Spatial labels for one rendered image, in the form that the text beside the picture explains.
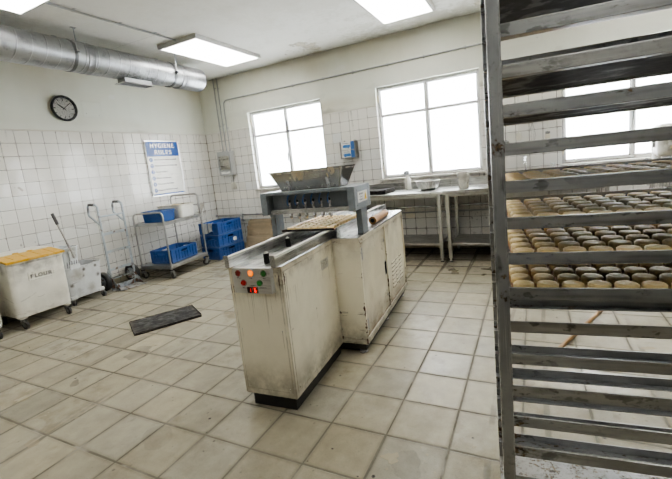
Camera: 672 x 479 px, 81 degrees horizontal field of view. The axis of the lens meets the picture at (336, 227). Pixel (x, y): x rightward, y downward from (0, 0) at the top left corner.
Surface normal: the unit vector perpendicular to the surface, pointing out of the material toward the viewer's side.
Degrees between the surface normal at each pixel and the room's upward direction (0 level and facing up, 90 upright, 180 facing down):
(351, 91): 90
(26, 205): 90
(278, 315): 90
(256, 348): 90
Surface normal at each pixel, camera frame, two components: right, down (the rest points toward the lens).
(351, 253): -0.38, 0.18
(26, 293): 0.85, 0.03
